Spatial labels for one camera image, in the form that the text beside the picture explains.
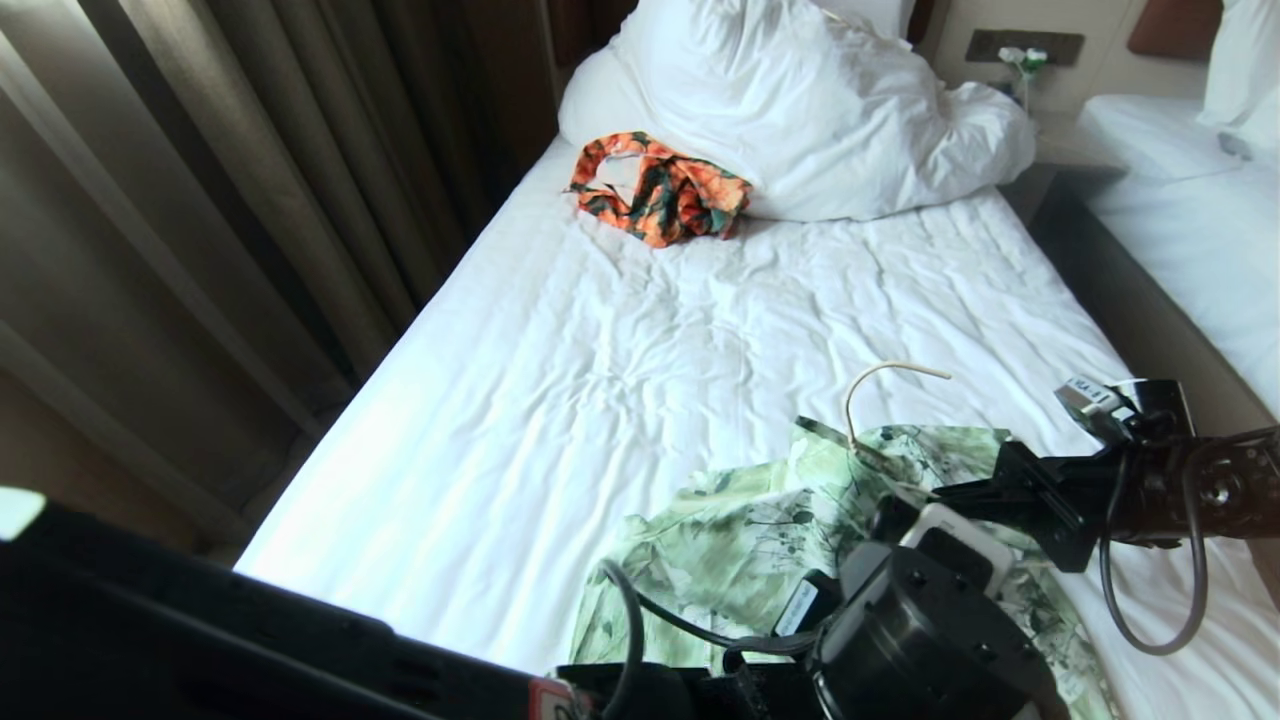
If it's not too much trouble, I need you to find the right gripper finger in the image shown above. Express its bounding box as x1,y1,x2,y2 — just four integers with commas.
933,472,1007,510

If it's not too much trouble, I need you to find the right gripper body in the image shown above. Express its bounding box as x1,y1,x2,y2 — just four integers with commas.
988,438,1123,574

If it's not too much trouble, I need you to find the green leaf print shirt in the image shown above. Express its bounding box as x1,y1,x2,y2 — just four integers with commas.
570,417,1123,720

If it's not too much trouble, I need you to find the white sheeted bed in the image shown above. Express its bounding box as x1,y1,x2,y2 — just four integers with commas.
1030,93,1280,441
235,128,1280,720

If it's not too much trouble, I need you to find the nightstand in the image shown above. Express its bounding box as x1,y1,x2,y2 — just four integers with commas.
998,108,1133,233

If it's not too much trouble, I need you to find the orange floral garment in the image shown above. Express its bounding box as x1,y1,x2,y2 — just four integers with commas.
567,130,754,250

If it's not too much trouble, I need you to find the white duvet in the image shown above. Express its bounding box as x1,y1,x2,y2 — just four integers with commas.
557,0,1038,224

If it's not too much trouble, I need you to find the white pillow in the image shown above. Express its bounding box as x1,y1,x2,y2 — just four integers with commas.
1197,0,1280,133
835,0,917,41

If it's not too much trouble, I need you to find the brown padded headboard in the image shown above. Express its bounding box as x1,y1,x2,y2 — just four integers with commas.
1127,0,1225,62

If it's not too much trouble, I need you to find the dark brown curtain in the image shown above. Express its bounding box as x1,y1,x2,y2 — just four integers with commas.
400,0,563,251

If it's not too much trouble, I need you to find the beige curtain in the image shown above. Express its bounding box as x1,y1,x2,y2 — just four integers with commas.
0,0,471,546

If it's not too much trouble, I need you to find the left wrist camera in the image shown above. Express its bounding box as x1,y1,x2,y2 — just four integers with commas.
898,502,1017,597

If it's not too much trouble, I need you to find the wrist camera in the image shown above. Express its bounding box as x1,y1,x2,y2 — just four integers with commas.
1054,377,1197,443
898,502,1017,597

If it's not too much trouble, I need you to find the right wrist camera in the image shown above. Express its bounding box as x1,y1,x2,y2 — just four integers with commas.
1054,377,1197,443

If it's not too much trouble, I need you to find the pale wire hanger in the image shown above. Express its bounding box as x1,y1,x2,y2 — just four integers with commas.
843,361,954,473

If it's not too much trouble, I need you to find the black cable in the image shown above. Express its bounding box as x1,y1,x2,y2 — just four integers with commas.
1098,450,1210,658
598,558,831,720

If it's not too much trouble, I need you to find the wall socket panel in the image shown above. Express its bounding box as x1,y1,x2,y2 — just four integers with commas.
964,28,1087,68

